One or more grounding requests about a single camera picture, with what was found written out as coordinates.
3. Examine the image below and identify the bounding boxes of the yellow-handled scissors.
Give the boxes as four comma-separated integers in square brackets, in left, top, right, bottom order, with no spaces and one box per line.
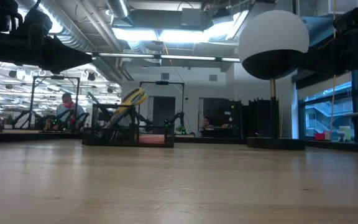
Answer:
[106,87,149,130]

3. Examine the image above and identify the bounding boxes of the black mesh desk organizer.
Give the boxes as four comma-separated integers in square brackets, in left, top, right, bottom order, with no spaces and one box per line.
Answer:
[82,104,175,148]

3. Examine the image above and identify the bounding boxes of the ceiling light panel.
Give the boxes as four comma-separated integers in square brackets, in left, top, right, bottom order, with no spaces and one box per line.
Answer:
[112,27,208,44]

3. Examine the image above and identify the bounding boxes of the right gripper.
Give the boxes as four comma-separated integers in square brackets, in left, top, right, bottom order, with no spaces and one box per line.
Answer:
[296,30,358,74]

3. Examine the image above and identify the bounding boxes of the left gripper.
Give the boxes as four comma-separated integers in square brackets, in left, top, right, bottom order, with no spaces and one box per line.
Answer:
[0,30,93,75]

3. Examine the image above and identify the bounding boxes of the yellow hanging cable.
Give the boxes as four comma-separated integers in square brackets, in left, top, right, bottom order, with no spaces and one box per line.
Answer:
[330,0,337,133]

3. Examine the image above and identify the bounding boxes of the black aluminium table frame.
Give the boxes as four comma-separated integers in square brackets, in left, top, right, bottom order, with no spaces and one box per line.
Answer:
[0,129,358,153]

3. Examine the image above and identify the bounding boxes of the person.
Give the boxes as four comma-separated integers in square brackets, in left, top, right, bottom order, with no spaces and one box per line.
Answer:
[55,92,86,130]
[202,116,229,130]

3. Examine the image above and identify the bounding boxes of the grey door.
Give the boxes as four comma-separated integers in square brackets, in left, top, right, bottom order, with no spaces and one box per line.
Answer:
[152,96,177,128]

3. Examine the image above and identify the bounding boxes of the white globe table lamp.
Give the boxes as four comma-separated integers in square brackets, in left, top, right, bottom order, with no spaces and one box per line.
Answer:
[237,9,310,151]

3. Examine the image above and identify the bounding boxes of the black cabinet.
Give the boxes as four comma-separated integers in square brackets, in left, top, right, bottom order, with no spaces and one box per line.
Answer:
[242,98,280,138]

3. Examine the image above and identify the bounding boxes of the black station frame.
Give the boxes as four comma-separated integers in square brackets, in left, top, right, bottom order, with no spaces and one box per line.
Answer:
[138,81,186,134]
[28,75,81,130]

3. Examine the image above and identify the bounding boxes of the silver ventilation duct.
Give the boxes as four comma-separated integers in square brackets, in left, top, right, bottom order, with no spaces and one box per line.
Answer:
[104,0,131,19]

